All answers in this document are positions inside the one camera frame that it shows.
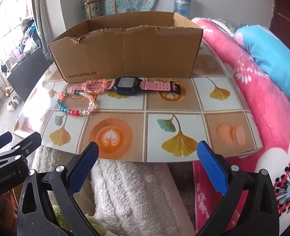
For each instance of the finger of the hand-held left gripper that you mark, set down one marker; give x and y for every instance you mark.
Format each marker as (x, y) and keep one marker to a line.
(30, 140)
(0, 141)

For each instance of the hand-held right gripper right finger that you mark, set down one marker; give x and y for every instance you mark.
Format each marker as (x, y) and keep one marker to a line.
(212, 167)

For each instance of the grey curtain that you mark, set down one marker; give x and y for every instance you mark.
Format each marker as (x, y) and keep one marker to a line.
(41, 17)

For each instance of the green patterned quilt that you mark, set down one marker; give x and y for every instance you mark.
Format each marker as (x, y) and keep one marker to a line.
(226, 24)

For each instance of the pile of clothes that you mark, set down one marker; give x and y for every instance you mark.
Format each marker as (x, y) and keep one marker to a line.
(29, 34)

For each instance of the white shoe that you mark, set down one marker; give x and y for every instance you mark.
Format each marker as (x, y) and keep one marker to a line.
(11, 106)
(17, 100)

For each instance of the pink floral blanket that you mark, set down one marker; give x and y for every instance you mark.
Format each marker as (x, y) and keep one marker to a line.
(258, 103)

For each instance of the small gold earring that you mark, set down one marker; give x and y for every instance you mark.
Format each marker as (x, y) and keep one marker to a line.
(173, 80)
(161, 80)

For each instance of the wooden chair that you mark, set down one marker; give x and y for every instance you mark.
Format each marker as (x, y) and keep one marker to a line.
(115, 5)

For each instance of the beige slippers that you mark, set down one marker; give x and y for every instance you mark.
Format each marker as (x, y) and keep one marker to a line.
(9, 91)

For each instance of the blue quilt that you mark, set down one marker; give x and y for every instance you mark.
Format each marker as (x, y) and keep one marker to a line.
(270, 54)

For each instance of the white fluffy garment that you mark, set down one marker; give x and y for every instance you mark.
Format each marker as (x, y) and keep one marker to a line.
(140, 189)

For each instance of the brown cardboard box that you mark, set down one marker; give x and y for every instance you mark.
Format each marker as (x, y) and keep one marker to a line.
(135, 54)

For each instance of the dark red door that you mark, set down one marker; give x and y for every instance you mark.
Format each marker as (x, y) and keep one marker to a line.
(283, 19)

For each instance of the leaf and coffee print tablecloth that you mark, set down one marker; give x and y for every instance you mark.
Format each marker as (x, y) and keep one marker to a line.
(125, 108)

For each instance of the blue water bottle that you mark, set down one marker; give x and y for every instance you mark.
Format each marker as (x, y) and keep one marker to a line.
(183, 5)

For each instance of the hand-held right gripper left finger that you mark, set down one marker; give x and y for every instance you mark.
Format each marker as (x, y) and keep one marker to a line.
(83, 164)

